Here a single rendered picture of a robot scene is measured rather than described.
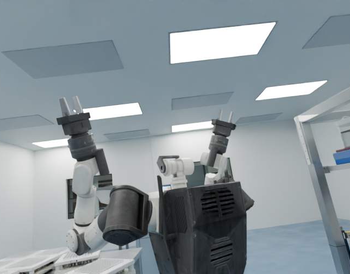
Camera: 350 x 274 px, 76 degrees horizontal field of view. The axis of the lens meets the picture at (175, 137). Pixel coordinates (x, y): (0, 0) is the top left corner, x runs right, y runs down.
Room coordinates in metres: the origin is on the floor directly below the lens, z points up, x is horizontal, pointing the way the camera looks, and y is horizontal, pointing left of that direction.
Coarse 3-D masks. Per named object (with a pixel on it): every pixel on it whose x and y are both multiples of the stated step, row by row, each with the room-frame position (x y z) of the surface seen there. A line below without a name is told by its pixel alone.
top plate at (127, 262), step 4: (124, 260) 1.27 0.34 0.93; (128, 260) 1.26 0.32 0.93; (132, 260) 1.26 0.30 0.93; (120, 264) 1.21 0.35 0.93; (124, 264) 1.21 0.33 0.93; (128, 264) 1.23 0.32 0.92; (112, 268) 1.17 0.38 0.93; (116, 268) 1.16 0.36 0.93; (120, 268) 1.18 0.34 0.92; (124, 268) 1.21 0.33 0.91; (68, 272) 1.19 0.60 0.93; (72, 272) 1.18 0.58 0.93; (76, 272) 1.17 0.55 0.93; (80, 272) 1.16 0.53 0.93; (100, 272) 1.12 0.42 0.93; (104, 272) 1.12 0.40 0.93; (108, 272) 1.11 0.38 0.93; (112, 272) 1.14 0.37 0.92; (116, 272) 1.16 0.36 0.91
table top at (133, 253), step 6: (102, 252) 1.88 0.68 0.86; (108, 252) 1.85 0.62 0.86; (114, 252) 1.83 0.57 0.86; (120, 252) 1.80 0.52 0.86; (126, 252) 1.78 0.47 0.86; (132, 252) 1.75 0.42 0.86; (138, 252) 1.73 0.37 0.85; (108, 258) 1.67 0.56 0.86; (114, 258) 1.65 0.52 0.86; (120, 258) 1.63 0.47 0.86; (126, 258) 1.61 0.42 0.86; (132, 258) 1.59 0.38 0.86; (54, 270) 1.55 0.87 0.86
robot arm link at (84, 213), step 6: (78, 198) 0.82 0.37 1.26; (84, 198) 0.82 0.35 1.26; (90, 198) 0.83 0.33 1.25; (78, 204) 0.83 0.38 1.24; (84, 204) 0.83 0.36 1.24; (90, 204) 0.84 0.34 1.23; (78, 210) 0.84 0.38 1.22; (84, 210) 0.84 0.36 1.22; (90, 210) 0.85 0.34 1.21; (78, 216) 0.84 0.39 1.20; (84, 216) 0.85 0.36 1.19; (90, 216) 0.86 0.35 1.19; (78, 222) 0.85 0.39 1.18; (84, 222) 0.86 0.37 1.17; (90, 222) 0.87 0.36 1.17; (78, 228) 0.85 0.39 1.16; (84, 228) 0.86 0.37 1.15
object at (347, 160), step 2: (344, 158) 1.35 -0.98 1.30; (346, 158) 1.34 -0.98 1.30; (348, 158) 1.32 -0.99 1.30; (336, 160) 1.41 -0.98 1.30; (338, 160) 1.40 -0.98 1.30; (340, 160) 1.38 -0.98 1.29; (342, 160) 1.37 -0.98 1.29; (344, 160) 1.35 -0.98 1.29; (346, 160) 1.34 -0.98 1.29; (348, 160) 1.33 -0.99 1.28; (336, 162) 1.41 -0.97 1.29; (338, 162) 1.40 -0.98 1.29; (340, 162) 1.38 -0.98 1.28; (342, 162) 1.37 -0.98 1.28; (344, 162) 1.36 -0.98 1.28; (346, 162) 1.34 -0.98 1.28; (348, 162) 1.33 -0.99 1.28; (336, 164) 1.42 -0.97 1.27; (338, 164) 1.41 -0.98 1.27
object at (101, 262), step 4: (100, 260) 1.30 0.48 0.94; (104, 260) 1.28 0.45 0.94; (108, 260) 1.28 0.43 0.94; (112, 260) 1.26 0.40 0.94; (116, 260) 1.25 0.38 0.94; (92, 264) 1.24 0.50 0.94; (96, 264) 1.24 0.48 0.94; (100, 264) 1.23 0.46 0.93; (104, 264) 1.21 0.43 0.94; (108, 264) 1.21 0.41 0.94; (80, 268) 1.20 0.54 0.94; (84, 268) 1.19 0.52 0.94; (88, 268) 1.19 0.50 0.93; (92, 268) 1.18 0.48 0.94; (96, 268) 1.17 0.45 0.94; (100, 268) 1.16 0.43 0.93
